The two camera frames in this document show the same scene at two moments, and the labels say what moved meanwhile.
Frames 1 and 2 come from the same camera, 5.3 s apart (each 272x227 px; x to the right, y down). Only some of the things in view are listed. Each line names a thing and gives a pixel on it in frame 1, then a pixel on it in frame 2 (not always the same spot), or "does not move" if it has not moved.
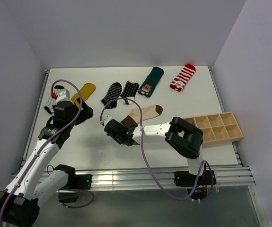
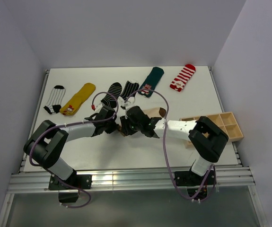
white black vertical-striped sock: (52, 101) does not move
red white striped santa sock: (181, 79) does not move
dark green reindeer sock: (148, 86) does not move
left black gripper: (86, 113) -> (113, 127)
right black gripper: (119, 141) -> (126, 129)
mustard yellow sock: (86, 91) does not move
